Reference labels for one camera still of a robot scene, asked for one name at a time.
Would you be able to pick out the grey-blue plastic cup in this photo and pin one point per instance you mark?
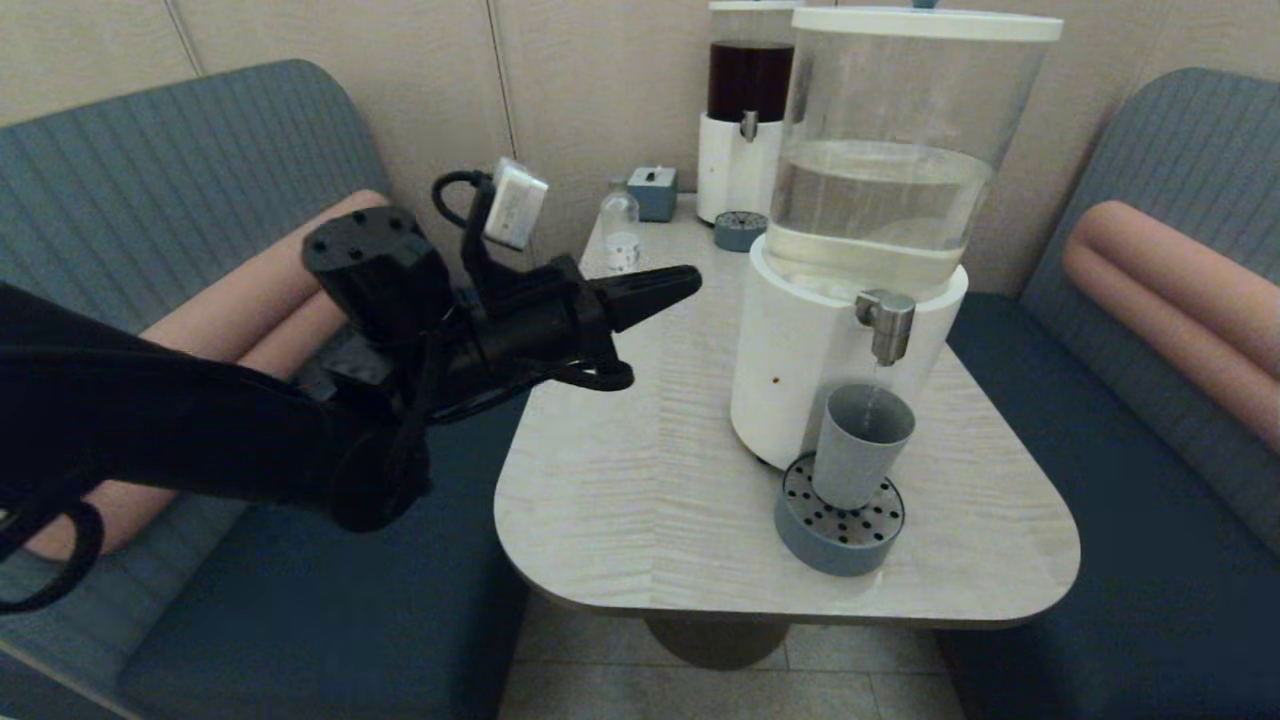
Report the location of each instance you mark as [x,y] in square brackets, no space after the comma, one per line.
[855,460]

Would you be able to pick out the large silver dispenser tap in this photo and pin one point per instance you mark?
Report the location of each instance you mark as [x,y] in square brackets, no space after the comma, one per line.
[888,325]

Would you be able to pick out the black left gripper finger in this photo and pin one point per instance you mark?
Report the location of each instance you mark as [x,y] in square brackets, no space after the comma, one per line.
[650,282]
[640,308]

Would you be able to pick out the small silver dispenser tap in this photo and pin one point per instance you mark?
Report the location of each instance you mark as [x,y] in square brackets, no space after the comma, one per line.
[748,126]

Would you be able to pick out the blue upholstered sofa bench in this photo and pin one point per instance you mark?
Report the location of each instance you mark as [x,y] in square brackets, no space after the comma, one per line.
[150,150]
[1100,550]

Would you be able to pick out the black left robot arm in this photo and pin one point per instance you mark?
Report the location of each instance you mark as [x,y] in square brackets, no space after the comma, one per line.
[150,430]

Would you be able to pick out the pink bolster cushion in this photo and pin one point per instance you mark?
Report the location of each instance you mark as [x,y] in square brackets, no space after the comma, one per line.
[250,290]
[1170,290]

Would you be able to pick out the large clear water dispenser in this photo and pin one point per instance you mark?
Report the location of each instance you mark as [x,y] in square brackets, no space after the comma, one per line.
[790,370]

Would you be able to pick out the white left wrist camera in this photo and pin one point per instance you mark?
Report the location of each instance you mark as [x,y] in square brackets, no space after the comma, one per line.
[515,205]

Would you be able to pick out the blue-grey tissue box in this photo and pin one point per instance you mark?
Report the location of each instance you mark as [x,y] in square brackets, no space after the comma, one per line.
[655,198]

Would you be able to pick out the dark drink dispenser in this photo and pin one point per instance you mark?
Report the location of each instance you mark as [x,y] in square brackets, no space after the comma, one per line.
[735,170]

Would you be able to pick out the small blue round drip tray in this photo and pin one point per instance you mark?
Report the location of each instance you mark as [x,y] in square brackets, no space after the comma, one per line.
[738,238]

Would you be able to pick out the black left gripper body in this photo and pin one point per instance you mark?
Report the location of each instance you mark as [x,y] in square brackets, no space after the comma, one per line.
[540,320]

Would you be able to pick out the small clear plastic bottle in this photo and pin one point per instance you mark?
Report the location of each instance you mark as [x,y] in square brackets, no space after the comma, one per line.
[620,225]

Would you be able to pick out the grey perforated drip tray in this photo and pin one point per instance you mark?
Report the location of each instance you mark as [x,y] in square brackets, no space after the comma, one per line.
[830,555]

